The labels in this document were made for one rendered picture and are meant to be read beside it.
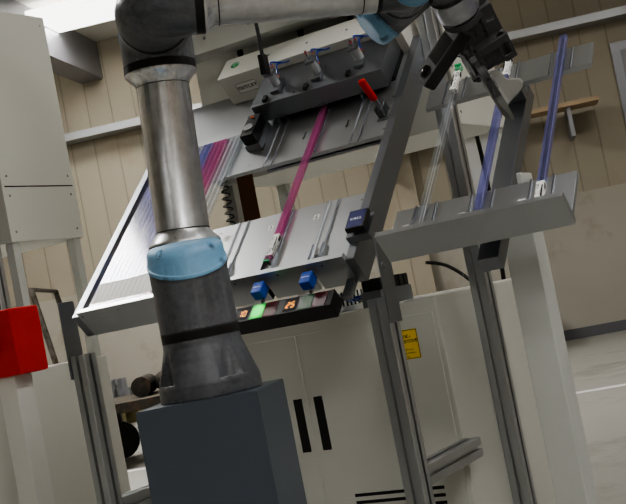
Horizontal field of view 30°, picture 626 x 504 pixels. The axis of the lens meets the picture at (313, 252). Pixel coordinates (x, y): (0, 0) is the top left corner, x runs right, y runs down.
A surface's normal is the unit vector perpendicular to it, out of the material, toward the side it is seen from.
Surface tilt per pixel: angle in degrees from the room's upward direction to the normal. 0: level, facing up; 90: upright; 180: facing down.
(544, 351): 90
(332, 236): 42
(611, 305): 90
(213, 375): 73
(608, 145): 90
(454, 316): 90
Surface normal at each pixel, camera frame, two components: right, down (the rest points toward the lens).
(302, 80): -0.47, -0.69
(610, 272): -0.18, -0.01
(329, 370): -0.50, 0.06
